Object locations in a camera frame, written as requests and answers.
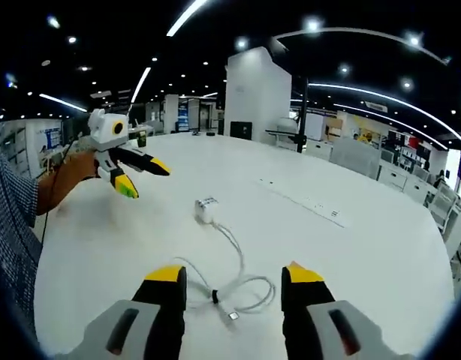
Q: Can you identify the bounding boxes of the grey desk partition panel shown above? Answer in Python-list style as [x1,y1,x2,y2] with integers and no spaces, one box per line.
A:
[330,137,381,180]

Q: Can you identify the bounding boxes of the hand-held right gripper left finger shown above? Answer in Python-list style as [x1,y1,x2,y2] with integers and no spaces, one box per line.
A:
[53,264,188,360]

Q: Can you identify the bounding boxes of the thin black cable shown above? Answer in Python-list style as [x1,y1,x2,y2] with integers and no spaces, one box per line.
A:
[41,138,77,245]

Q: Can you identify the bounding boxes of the red black display shelf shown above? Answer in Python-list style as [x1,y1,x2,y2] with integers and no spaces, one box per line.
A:
[387,129,430,166]

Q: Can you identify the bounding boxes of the black square box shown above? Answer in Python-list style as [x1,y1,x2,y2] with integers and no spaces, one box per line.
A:
[230,121,253,141]

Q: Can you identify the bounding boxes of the blue standing banner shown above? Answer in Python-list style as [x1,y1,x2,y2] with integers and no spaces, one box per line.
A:
[176,103,189,132]

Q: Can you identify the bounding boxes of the desk cable tray cover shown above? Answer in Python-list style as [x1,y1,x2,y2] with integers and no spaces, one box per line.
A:
[258,178,347,229]

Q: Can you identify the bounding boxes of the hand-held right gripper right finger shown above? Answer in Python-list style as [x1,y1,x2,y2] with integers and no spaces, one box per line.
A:
[281,261,415,360]

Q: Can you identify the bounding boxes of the person's left hand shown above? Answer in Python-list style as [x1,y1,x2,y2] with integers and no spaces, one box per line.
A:
[63,149,101,188]

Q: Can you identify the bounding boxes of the white shelving unit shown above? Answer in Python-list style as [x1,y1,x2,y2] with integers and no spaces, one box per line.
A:
[0,123,29,177]

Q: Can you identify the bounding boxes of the white cabinet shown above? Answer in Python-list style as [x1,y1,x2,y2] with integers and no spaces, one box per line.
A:
[305,112,325,142]

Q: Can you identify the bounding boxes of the blue wall poster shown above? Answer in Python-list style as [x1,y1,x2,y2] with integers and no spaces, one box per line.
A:
[37,127,62,158]

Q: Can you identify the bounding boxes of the white desk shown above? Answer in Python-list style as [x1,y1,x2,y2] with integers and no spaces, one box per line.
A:
[33,133,456,357]

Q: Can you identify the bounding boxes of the black pole stand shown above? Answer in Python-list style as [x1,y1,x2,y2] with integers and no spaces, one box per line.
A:
[296,74,310,154]

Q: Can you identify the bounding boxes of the long ceiling strip light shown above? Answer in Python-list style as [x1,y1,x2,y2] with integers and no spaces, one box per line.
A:
[166,0,209,38]

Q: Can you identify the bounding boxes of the white Type-C cable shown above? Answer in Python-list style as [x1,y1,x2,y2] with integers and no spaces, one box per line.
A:
[173,219,276,327]

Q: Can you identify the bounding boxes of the white charger adapter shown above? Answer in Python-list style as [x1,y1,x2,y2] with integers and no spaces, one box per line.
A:
[194,194,219,223]

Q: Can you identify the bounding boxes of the yellow structure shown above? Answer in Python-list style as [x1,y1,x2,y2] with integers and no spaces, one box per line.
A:
[352,130,378,146]

